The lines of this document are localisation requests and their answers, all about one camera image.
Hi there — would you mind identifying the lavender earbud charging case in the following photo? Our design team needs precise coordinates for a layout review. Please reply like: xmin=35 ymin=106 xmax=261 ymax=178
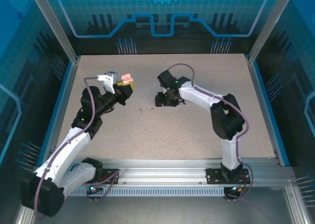
xmin=121 ymin=73 xmax=135 ymax=84

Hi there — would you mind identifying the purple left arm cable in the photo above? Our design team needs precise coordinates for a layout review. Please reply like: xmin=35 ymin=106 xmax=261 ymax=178
xmin=34 ymin=76 xmax=99 ymax=221

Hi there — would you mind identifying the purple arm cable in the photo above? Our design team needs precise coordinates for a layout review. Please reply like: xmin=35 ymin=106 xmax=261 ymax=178
xmin=34 ymin=76 xmax=99 ymax=221
xmin=168 ymin=63 xmax=254 ymax=201

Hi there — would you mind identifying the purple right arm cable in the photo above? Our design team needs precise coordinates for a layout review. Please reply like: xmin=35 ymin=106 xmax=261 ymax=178
xmin=168 ymin=63 xmax=254 ymax=201

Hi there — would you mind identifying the aluminium table side rail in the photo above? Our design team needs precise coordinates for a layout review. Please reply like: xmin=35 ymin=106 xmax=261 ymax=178
xmin=45 ymin=58 xmax=81 ymax=167
xmin=246 ymin=54 xmax=281 ymax=160

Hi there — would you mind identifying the wide aluminium base rail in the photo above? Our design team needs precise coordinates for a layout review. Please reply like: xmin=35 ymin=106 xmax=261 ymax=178
xmin=33 ymin=159 xmax=296 ymax=185

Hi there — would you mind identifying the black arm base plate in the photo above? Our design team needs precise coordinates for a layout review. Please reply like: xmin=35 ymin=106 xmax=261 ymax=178
xmin=74 ymin=168 xmax=121 ymax=185
xmin=206 ymin=167 xmax=249 ymax=185

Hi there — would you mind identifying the aluminium frame post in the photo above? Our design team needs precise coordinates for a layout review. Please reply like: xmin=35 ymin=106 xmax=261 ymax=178
xmin=27 ymin=0 xmax=81 ymax=64
xmin=248 ymin=0 xmax=300 ymax=64

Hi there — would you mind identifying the cable connector with LEDs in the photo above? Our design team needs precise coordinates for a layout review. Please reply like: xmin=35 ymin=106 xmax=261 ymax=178
xmin=87 ymin=182 xmax=104 ymax=195
xmin=225 ymin=184 xmax=247 ymax=200

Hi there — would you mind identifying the slotted grey cable duct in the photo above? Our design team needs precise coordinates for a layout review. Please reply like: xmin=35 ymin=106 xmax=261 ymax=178
xmin=38 ymin=186 xmax=228 ymax=197

